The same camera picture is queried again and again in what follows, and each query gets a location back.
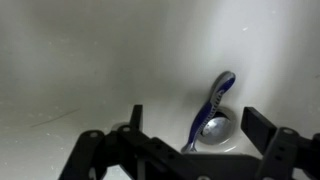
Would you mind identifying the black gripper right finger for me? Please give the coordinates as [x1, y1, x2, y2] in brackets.
[241, 107, 320, 180]

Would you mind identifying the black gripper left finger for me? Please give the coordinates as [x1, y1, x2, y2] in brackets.
[58, 104, 214, 180]

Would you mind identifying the blue grey shaving razor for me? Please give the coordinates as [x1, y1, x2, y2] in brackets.
[181, 71, 236, 153]

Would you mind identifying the white oval sink basin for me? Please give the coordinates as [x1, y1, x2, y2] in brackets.
[0, 0, 320, 180]

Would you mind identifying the chrome sink drain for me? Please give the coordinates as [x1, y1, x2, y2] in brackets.
[199, 107, 237, 145]

